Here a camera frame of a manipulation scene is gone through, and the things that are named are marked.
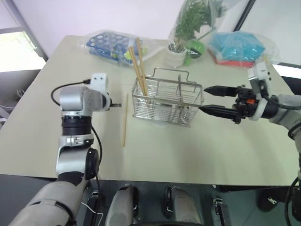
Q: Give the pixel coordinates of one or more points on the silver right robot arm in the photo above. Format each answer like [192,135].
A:
[289,101]

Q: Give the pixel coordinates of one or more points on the grey rounded shape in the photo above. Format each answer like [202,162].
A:
[183,207]
[122,207]

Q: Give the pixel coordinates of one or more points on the black bracket with silver clip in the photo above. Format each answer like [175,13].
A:
[94,202]
[222,212]

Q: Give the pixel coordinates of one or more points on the green plant in white pot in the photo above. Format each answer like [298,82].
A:
[175,57]

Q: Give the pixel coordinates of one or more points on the dark slanted frame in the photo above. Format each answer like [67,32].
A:
[244,15]

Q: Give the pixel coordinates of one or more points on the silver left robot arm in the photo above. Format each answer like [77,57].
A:
[70,101]

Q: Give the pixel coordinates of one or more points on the grey window frame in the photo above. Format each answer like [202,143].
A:
[30,30]

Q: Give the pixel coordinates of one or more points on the metal spoon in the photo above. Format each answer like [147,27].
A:
[179,94]

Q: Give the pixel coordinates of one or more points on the grey chair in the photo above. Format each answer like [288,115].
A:
[21,89]

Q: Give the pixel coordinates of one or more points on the bagged blue and red blocks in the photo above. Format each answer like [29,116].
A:
[235,47]

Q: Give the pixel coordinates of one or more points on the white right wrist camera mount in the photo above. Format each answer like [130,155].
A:
[262,70]

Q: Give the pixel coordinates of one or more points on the bagged blue tube rack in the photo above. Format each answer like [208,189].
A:
[105,42]

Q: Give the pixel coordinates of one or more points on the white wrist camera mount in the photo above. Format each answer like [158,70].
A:
[100,82]
[262,70]

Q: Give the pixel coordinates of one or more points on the clear plastic plant bag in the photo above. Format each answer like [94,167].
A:
[212,22]

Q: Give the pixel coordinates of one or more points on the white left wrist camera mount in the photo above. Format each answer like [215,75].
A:
[100,82]

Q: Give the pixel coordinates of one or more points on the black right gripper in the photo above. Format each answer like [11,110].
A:
[245,99]

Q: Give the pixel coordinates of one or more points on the wooden chopstick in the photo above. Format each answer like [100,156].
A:
[125,117]
[141,58]
[136,68]

